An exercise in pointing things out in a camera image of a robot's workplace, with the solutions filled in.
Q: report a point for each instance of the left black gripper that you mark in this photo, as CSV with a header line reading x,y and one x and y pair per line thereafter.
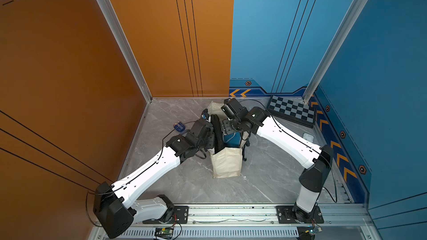
x,y
210,144

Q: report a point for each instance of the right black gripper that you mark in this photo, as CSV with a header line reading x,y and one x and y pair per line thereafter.
x,y
225,126

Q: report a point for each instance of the blue paddle case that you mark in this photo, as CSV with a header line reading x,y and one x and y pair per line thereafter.
x,y
232,140

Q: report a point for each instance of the cream canvas tote bag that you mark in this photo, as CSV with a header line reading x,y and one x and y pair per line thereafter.
x,y
228,162

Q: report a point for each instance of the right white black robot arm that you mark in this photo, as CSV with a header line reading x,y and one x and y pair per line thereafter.
x,y
317,161

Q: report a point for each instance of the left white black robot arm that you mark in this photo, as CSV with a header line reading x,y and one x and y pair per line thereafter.
x,y
116,205

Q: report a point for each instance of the black white chess board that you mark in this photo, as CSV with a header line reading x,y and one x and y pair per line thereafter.
x,y
292,111

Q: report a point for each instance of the small white case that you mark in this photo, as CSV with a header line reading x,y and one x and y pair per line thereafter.
x,y
308,137

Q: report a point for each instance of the left green circuit board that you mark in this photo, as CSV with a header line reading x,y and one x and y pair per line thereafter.
x,y
164,233

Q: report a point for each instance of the green circuit board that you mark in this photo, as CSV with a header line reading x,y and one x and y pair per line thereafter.
x,y
313,231
164,233

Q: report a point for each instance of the white vent grille strip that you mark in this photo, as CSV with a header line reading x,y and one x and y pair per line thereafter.
x,y
218,232

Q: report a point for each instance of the right green circuit board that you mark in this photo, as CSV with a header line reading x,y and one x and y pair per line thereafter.
x,y
313,231

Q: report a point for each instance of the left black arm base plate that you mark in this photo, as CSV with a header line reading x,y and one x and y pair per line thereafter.
x,y
173,214

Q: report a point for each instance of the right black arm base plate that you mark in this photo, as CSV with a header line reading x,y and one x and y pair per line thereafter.
x,y
295,215

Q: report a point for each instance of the aluminium mounting rail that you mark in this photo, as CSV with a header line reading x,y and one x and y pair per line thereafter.
x,y
270,214

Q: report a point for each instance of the left aluminium corner post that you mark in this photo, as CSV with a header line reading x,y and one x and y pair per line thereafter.
x,y
115,26

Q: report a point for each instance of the aluminium corner post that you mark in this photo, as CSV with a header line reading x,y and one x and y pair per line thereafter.
x,y
115,26
347,23

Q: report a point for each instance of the right aluminium corner post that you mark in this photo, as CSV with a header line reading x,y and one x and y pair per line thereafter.
x,y
347,23

